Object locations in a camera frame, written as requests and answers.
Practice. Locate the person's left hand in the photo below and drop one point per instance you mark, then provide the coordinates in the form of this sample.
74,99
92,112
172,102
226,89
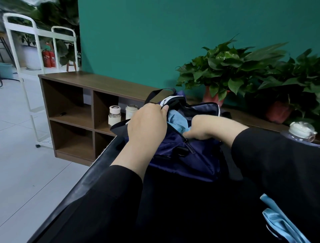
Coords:
145,127

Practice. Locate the person's right hand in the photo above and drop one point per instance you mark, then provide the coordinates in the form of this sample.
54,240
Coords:
200,127

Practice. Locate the light blue vest black trim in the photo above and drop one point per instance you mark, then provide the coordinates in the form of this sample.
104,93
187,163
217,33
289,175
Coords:
177,121
280,223

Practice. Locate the navy blue bag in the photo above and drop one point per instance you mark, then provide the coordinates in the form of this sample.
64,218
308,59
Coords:
200,160

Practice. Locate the clear bottle silver cap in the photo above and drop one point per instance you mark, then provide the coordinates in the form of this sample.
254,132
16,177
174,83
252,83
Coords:
302,131

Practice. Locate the person's left forearm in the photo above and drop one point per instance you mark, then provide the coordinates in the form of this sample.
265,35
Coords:
95,205

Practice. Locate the person's right forearm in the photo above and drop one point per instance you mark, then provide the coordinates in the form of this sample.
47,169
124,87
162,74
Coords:
270,170

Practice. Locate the small white-lidded jar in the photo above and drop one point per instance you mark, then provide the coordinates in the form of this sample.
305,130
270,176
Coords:
114,116

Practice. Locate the green plant in red pot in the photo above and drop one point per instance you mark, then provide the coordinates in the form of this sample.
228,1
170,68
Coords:
230,65
295,82

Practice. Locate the wooden shelf cabinet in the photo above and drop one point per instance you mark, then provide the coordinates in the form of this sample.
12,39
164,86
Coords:
70,125

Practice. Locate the black leather bench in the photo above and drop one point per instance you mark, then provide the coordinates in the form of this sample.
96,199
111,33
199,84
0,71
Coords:
85,195

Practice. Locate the red bottle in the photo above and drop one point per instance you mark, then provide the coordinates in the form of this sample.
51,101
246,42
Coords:
48,57

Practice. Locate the teal bucket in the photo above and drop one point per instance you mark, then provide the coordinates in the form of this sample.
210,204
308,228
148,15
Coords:
5,70

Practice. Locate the white wheeled cart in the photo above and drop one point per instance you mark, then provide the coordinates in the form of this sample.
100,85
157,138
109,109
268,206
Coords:
25,30

